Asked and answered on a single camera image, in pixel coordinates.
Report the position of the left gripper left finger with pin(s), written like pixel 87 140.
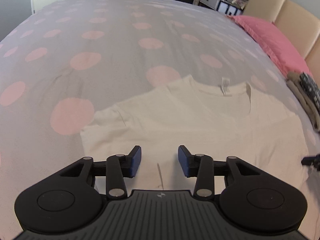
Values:
pixel 134 159

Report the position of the pink pillow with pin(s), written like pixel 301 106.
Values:
pixel 274 43

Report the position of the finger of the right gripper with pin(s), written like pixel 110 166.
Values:
pixel 311 160

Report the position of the beige olive folded garment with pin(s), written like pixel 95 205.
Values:
pixel 293 82

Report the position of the dark floral folded garment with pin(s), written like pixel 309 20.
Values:
pixel 310 88

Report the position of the grey pink-dotted bed sheet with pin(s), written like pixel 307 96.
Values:
pixel 75 58

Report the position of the beige padded headboard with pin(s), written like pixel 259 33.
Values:
pixel 299 25

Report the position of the cream white t-shirt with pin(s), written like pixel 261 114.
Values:
pixel 241 121

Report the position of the white bedside cabinet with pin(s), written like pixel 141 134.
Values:
pixel 234 8

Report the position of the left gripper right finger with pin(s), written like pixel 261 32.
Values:
pixel 187 162

